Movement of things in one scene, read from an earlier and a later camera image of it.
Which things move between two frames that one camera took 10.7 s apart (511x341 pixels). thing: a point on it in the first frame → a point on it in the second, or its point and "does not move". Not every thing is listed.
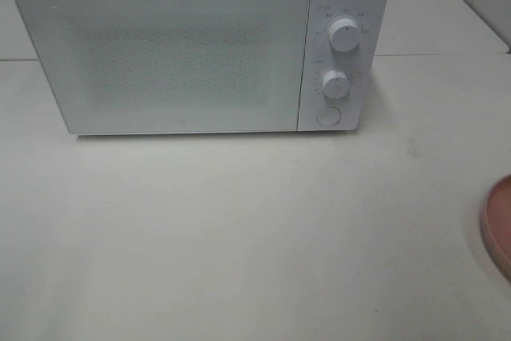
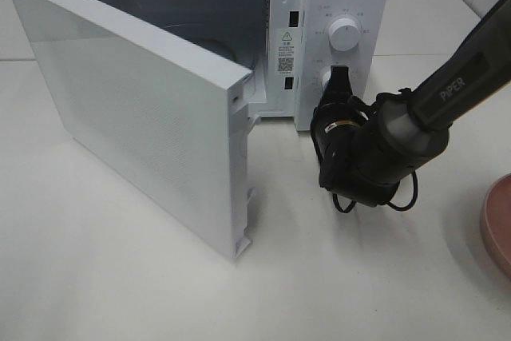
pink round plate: x=496 y=227 does not move
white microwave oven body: x=207 y=45 does not move
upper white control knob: x=344 y=35 does not move
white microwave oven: x=157 y=55 → x=165 y=119
